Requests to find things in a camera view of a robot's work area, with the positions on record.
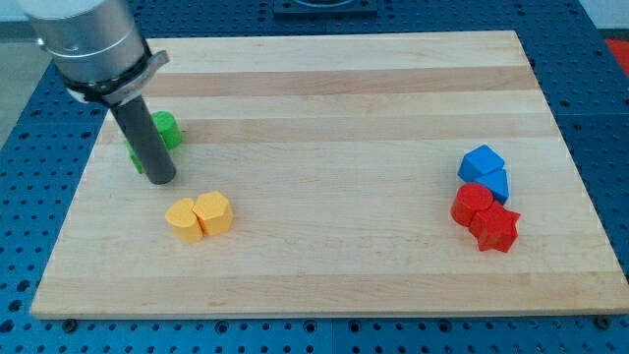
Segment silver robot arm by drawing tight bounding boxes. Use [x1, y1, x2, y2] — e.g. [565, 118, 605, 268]
[18, 0, 170, 106]

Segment wooden board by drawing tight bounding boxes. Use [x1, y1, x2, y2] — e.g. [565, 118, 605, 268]
[30, 30, 628, 320]

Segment yellow hexagon block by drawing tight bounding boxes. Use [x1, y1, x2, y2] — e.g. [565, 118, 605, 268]
[193, 191, 234, 236]

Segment yellow heart block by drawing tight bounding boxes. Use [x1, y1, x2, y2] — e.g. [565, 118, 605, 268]
[165, 198, 204, 243]

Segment red cylinder block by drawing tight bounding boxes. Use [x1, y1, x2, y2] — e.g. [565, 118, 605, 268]
[450, 182, 494, 227]

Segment green round block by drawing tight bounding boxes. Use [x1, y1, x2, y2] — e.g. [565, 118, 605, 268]
[151, 111, 183, 150]

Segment blue cube block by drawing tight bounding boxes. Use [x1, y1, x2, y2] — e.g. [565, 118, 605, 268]
[457, 145, 505, 182]

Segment green block behind rod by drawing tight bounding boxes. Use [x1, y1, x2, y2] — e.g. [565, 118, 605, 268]
[125, 141, 144, 174]

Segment blue triangle block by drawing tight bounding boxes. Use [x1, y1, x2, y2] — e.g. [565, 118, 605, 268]
[476, 169, 510, 205]

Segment red star block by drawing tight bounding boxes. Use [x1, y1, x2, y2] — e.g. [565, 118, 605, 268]
[468, 202, 521, 253]

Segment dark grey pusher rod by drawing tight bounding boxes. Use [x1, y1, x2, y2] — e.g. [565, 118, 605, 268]
[111, 95, 176, 185]

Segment red object at edge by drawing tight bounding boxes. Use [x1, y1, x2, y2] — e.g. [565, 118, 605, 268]
[605, 39, 629, 76]

